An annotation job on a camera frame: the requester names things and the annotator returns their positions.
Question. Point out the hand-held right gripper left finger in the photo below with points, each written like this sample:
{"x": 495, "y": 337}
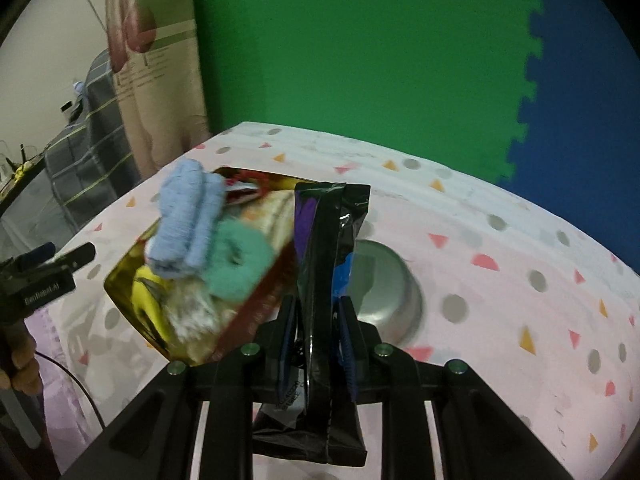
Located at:
{"x": 286, "y": 350}

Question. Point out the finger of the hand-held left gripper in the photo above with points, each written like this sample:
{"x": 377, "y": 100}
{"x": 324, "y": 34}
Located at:
{"x": 75, "y": 257}
{"x": 37, "y": 256}

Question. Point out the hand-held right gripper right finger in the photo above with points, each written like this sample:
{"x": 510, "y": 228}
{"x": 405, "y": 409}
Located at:
{"x": 347, "y": 340}

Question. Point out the gold and red tin box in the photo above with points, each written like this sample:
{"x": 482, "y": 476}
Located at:
{"x": 250, "y": 320}

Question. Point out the yellow soft slipper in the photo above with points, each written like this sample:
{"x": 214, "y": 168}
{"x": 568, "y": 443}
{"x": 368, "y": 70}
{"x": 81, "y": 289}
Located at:
{"x": 147, "y": 287}

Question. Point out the cream lace cloth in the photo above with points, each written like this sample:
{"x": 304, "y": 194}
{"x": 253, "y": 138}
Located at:
{"x": 207, "y": 347}

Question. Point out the teal fluffy scrunchie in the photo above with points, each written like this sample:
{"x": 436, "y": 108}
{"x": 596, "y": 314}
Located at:
{"x": 240, "y": 265}

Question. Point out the white towel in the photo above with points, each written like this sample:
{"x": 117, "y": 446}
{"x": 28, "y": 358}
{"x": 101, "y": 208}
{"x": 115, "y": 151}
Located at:
{"x": 192, "y": 310}

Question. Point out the black foil packet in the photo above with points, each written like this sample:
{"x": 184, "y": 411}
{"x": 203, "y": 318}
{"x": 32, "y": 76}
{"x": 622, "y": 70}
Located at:
{"x": 320, "y": 240}

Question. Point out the light blue towel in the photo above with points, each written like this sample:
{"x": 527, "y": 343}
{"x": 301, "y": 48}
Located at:
{"x": 185, "y": 215}

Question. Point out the person's left hand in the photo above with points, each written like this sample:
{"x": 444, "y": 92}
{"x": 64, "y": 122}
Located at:
{"x": 25, "y": 365}

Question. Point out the steel bowl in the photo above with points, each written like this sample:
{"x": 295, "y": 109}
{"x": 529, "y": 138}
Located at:
{"x": 385, "y": 290}

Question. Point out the grey plaid bedding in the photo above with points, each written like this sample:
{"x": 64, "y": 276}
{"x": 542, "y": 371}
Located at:
{"x": 90, "y": 160}

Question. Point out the pink patterned tablecloth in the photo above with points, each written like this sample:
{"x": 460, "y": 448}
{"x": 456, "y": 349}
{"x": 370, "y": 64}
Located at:
{"x": 500, "y": 310}

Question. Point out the green foam mat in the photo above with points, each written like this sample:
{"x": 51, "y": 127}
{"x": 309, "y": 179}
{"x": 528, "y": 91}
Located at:
{"x": 350, "y": 50}

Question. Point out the blue foam mat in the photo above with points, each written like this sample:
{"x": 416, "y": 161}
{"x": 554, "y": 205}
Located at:
{"x": 580, "y": 135}

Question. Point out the wall poster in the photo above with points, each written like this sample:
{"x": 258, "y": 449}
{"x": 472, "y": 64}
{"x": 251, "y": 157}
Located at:
{"x": 160, "y": 85}

